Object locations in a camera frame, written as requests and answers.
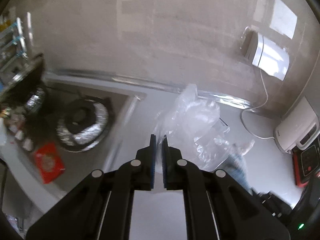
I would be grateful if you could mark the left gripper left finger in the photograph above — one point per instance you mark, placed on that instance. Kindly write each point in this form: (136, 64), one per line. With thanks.
(139, 173)

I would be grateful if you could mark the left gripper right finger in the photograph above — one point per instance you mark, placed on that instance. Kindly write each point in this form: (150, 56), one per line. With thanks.
(178, 173)

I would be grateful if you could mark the clear plastic bag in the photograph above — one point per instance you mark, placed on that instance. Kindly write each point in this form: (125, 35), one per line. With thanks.
(193, 125)

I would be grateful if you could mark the red snack packet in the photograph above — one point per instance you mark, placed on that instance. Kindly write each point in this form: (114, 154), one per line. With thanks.
(48, 162)

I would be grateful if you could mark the red black kitchen scale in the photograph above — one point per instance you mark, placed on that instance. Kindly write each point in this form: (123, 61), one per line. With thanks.
(305, 162)

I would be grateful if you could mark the steel gas stove top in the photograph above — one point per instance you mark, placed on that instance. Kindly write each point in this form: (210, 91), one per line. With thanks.
(42, 110)

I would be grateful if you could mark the foil lined gas burner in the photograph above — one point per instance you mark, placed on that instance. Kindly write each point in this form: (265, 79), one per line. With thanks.
(84, 123)

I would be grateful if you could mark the white countertop appliance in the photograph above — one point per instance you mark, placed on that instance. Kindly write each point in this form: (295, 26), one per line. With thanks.
(299, 129)

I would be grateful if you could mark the black frying pan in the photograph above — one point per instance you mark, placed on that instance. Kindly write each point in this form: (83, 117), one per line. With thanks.
(25, 83)

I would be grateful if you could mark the metal dish rack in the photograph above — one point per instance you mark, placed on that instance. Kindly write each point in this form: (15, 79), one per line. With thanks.
(16, 43)

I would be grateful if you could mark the white wall water heater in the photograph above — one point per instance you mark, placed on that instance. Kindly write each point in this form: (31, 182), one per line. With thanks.
(264, 54)

